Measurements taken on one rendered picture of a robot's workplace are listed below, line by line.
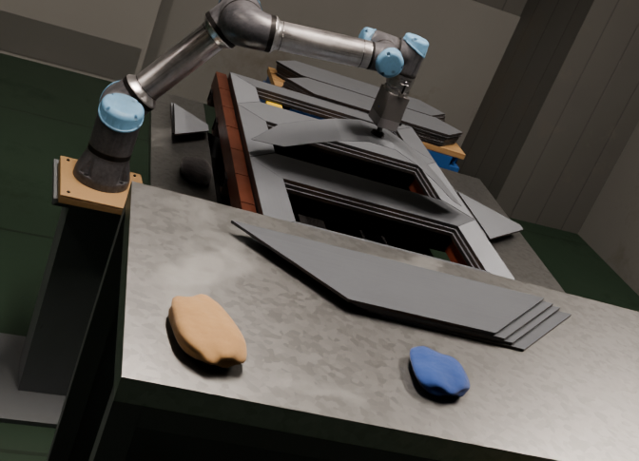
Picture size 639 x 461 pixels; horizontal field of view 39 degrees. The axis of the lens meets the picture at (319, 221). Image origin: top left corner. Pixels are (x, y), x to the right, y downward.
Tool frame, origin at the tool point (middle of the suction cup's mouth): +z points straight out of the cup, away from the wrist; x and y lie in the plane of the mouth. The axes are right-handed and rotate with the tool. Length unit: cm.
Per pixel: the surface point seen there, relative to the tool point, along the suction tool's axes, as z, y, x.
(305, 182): 15.9, -7.5, 18.5
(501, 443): -4, -139, 28
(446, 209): 15.7, -2.7, -30.8
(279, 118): 15.8, 42.2, 15.3
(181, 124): 29, 48, 45
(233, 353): -7, -130, 71
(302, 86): 16, 86, -5
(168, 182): 33, 10, 52
